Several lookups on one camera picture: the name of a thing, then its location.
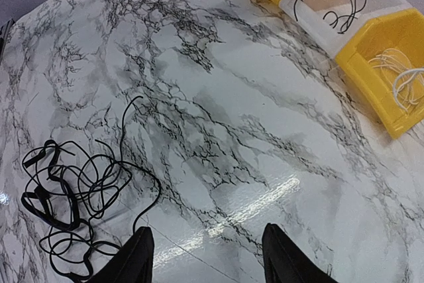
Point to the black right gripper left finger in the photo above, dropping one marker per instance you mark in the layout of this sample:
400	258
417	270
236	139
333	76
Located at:
133	263

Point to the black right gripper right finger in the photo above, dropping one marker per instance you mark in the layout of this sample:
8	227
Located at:
284	261

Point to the right yellow bin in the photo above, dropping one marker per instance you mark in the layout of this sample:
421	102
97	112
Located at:
384	60

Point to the white translucent bin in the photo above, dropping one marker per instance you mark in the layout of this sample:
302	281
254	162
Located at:
332	23

